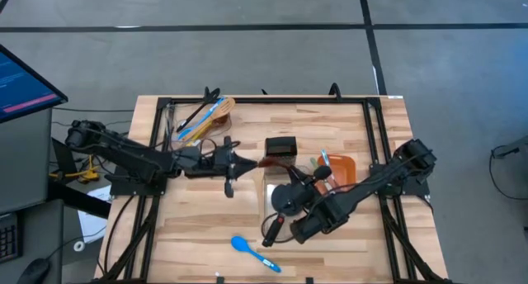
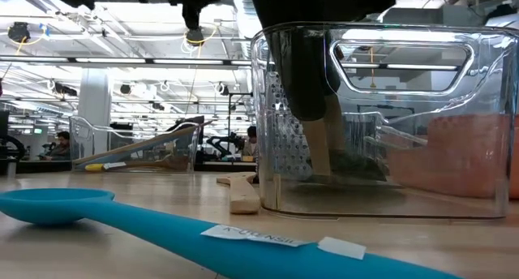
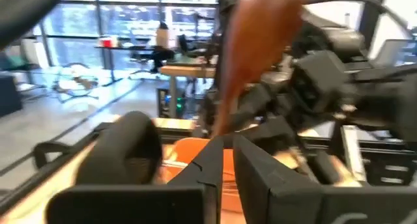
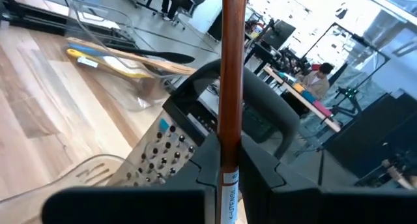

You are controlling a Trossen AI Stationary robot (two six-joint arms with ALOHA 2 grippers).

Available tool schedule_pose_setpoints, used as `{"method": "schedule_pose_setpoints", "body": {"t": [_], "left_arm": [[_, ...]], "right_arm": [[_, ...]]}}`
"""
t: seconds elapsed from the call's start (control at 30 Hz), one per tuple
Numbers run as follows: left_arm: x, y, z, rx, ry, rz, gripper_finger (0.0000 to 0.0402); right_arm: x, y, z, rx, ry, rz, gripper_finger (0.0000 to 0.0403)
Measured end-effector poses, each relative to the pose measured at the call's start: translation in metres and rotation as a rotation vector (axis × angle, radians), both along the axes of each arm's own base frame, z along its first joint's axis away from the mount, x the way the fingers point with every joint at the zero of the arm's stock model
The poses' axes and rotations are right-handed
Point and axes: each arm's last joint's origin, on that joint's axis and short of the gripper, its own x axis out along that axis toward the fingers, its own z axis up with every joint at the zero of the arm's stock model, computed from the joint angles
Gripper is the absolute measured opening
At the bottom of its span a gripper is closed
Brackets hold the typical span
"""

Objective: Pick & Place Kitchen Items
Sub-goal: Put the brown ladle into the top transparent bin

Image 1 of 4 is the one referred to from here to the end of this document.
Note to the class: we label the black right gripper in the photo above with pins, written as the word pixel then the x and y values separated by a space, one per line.
pixel 309 189

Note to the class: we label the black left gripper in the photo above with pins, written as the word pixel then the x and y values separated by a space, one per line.
pixel 214 162

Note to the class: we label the black round turner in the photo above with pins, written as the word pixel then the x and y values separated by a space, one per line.
pixel 284 199

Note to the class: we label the orange plastic bin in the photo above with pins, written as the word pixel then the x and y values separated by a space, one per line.
pixel 344 168

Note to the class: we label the tall clear plastic bin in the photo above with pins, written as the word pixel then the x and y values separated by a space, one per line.
pixel 268 201

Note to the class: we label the yellow silicone spatula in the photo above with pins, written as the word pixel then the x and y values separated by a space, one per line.
pixel 197 134

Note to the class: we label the wide wooden slotted turner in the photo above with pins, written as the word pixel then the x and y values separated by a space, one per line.
pixel 227 105

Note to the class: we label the large blue silicone spoon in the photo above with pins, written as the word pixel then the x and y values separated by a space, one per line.
pixel 208 110

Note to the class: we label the black slotted spoon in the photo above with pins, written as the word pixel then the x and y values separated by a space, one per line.
pixel 194 115

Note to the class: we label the small blue silicone spoon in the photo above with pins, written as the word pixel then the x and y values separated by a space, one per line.
pixel 240 242

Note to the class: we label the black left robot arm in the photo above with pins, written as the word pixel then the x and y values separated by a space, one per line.
pixel 136 160

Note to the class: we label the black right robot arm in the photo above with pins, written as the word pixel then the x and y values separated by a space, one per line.
pixel 371 181

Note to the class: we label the wide clear plastic bin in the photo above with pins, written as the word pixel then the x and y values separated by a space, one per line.
pixel 214 137

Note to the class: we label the steel box grater black top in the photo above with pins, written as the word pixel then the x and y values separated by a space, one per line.
pixel 280 145

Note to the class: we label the white paper sheet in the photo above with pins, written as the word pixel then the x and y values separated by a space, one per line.
pixel 92 226

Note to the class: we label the white tape roll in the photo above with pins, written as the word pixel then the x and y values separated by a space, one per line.
pixel 74 246

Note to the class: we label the dark grey desk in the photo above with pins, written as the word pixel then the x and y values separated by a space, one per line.
pixel 45 234

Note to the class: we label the computer monitor blue screen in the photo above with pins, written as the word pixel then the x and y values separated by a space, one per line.
pixel 24 86

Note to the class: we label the black computer mouse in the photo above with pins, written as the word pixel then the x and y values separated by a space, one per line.
pixel 35 271

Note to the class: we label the black keyboard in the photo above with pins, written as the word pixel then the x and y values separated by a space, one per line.
pixel 8 242

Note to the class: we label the black aluminium table frame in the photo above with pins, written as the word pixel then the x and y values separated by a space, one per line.
pixel 268 100

